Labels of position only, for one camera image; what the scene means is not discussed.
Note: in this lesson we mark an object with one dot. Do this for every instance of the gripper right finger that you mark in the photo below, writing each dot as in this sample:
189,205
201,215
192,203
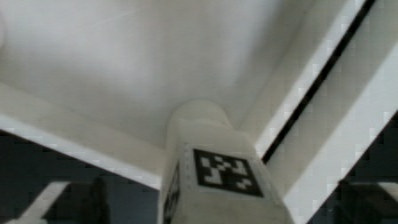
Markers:
368,203

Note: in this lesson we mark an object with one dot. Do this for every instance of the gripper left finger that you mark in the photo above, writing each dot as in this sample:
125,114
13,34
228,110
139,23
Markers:
70,204

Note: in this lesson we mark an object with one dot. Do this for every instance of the white table leg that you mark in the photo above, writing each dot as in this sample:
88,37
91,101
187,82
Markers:
217,189

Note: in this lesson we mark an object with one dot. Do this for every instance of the white square table top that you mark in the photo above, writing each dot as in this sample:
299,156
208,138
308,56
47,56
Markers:
107,60

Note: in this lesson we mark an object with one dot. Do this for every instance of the white L-shaped obstacle fence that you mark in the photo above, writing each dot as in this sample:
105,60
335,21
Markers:
345,116

